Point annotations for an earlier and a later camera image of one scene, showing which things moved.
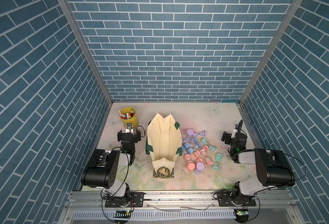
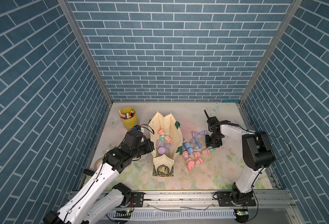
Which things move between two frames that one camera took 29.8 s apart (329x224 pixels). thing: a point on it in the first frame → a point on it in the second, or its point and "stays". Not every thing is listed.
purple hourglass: (189, 137) → (161, 150)
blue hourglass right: (197, 144) stays
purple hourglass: (200, 166) → (167, 145)
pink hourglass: (201, 152) → (167, 138)
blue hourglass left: (189, 150) stays
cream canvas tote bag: (164, 144) stays
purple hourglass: (202, 133) stays
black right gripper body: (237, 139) → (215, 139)
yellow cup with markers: (128, 115) stays
